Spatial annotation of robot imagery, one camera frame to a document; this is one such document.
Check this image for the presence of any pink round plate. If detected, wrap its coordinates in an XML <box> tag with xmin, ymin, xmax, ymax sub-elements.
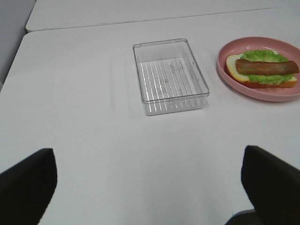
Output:
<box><xmin>217</xmin><ymin>37</ymin><xmax>300</xmax><ymax>102</ymax></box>

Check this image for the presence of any dark chair seat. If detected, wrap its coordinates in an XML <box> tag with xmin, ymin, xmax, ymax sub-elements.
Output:
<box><xmin>225</xmin><ymin>209</ymin><xmax>262</xmax><ymax>225</ymax></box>

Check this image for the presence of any green lettuce leaf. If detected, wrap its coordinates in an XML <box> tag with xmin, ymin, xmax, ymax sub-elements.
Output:
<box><xmin>234</xmin><ymin>50</ymin><xmax>297</xmax><ymax>87</ymax></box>

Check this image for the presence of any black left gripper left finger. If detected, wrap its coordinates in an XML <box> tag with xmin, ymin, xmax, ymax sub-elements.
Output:
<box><xmin>0</xmin><ymin>149</ymin><xmax>58</xmax><ymax>225</ymax></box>

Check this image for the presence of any brown bacon strip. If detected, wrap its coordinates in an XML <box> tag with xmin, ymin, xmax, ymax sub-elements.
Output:
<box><xmin>235</xmin><ymin>59</ymin><xmax>300</xmax><ymax>75</ymax></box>

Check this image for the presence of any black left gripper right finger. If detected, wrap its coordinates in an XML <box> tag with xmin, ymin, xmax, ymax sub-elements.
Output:
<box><xmin>241</xmin><ymin>145</ymin><xmax>300</xmax><ymax>225</ymax></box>

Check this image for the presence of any clear plastic tray left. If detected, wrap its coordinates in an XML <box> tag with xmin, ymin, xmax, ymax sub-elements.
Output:
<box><xmin>133</xmin><ymin>38</ymin><xmax>210</xmax><ymax>116</ymax></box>

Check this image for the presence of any white adjacent table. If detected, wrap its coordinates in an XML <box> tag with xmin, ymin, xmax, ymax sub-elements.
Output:
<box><xmin>25</xmin><ymin>0</ymin><xmax>300</xmax><ymax>32</ymax></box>

